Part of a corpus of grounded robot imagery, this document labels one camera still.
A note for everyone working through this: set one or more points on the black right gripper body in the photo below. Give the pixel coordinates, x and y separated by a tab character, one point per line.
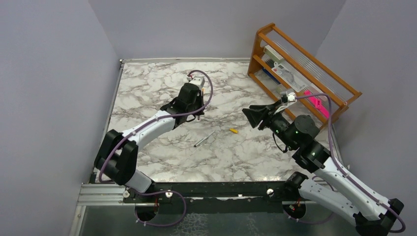
277	123

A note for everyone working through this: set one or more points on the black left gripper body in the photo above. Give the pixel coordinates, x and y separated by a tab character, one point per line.
198	104

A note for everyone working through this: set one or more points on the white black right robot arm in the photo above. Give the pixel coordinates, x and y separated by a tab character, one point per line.
371	213

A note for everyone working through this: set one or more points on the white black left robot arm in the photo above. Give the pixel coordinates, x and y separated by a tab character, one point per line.
118	153

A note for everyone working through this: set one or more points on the pink tool on shelf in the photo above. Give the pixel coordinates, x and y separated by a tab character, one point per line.
318	103

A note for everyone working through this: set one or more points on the wooden shelf rack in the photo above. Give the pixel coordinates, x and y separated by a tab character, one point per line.
336	92

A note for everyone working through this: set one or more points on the white device on shelf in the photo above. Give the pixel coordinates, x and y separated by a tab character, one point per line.
291	76

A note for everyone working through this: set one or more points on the white green box on shelf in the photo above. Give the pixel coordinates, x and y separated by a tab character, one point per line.
272	54

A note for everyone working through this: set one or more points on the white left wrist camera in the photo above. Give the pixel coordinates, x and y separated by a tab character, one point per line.
196	80

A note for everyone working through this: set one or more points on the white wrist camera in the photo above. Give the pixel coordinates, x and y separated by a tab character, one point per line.
287	100
196	80

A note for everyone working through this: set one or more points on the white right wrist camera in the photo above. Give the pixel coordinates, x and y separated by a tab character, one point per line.
287	100

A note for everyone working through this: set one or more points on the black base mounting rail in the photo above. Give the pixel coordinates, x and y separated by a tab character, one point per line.
213	197

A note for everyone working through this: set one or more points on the aluminium frame rail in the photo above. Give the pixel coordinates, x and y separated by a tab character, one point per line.
101	195

